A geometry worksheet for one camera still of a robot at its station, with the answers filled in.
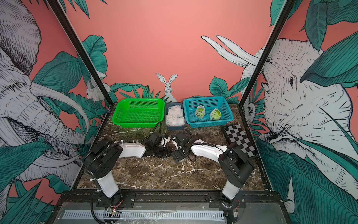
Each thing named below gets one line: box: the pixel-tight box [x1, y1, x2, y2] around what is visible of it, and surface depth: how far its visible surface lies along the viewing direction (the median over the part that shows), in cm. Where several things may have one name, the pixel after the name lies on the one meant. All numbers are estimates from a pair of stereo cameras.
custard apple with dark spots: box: [195, 108, 206, 119], surface depth 109 cm
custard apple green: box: [209, 107, 222, 121], surface depth 109 cm
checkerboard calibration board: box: [220, 123, 259, 159], surface depth 100 cm
